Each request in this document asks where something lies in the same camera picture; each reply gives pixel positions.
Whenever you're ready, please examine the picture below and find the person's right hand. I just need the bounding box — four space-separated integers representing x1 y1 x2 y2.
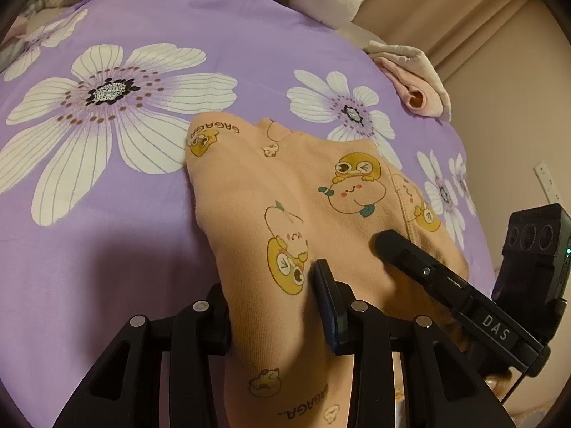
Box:
466 347 518 405

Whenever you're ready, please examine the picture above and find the orange cartoon print shirt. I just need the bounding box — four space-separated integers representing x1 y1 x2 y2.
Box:
185 111 471 428

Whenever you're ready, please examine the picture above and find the cream folded cloth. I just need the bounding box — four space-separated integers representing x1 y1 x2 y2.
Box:
366 40 452 122

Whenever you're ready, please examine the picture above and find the white wall outlet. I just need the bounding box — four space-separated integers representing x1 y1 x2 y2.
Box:
534 160 564 206

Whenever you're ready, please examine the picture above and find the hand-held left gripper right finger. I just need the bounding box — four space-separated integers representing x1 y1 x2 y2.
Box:
312 259 491 428

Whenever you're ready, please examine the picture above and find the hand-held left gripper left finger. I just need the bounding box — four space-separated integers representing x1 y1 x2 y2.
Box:
52 283 232 428

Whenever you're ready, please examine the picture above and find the pink folded garment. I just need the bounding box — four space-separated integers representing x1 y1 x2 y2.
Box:
386 60 447 117

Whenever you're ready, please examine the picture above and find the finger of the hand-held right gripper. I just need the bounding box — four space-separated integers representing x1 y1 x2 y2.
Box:
375 229 474 322

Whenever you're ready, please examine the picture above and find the beige curtain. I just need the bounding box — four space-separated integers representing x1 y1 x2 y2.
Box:
357 0 536 82

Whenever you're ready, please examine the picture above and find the purple floral bed sheet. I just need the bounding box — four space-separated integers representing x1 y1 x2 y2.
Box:
0 0 498 428

